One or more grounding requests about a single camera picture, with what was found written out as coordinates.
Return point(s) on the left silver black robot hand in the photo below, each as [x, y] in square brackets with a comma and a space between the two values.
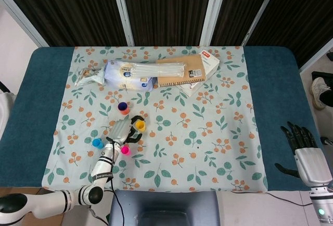
[119, 132]

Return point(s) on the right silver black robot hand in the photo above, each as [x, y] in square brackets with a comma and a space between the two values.
[313, 166]

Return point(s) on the yellow plastic cup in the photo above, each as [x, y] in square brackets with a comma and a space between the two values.
[140, 126]

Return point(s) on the light blue plastic cup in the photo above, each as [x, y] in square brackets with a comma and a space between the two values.
[97, 143]

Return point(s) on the dark blue plastic cup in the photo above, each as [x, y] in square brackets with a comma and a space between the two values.
[122, 106]

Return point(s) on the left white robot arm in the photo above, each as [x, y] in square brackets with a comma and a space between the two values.
[102, 166]

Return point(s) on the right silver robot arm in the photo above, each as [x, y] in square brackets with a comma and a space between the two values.
[322, 200]

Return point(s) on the pink plastic cup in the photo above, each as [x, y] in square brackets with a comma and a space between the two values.
[125, 150]

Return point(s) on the orange plastic cup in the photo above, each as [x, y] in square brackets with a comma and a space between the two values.
[125, 111]

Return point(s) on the blue white tissue pack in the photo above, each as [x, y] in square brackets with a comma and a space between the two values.
[122, 79]

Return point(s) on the floral patterned tablecloth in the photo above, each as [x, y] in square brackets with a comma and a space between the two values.
[182, 132]

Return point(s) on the crumpled snack bag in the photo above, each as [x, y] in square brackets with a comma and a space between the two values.
[87, 76]

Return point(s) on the black trouser leg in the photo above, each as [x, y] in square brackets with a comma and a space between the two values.
[327, 97]

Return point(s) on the clear straw bundle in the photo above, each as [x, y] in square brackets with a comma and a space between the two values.
[158, 69]

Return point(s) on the white sneaker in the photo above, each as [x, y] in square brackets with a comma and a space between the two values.
[318, 91]

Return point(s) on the kraft spiral notebook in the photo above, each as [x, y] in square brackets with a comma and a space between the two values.
[182, 79]

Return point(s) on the white book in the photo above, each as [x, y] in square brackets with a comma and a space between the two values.
[191, 88]

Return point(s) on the blue padded table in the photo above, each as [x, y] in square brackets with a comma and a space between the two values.
[273, 85]

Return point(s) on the white box red label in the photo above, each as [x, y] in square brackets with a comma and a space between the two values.
[210, 62]

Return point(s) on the dark folding screen panel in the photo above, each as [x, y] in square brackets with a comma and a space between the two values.
[299, 15]
[242, 7]
[166, 7]
[65, 7]

